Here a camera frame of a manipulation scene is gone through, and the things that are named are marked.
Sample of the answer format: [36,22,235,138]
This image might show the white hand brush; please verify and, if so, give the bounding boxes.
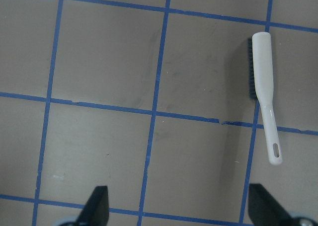
[247,32,283,165]

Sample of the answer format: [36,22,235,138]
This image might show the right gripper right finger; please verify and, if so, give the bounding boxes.
[248,183,318,226]

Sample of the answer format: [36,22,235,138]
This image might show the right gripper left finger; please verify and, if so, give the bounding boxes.
[75,186,109,226]

